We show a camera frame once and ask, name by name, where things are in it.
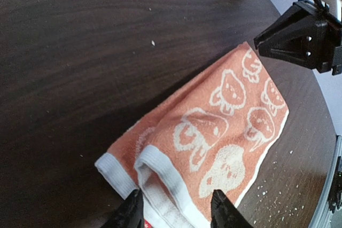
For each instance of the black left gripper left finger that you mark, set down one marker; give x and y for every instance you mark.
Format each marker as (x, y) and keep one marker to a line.
(129, 214)

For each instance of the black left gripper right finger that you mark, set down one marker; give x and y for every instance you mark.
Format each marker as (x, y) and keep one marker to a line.
(224, 214)

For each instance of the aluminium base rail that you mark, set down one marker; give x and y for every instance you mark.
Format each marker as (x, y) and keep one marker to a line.
(330, 199)

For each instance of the orange bunny towel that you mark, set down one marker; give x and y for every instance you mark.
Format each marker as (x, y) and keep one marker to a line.
(211, 134)

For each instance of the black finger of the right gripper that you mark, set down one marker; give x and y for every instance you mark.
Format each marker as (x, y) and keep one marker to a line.
(305, 35)

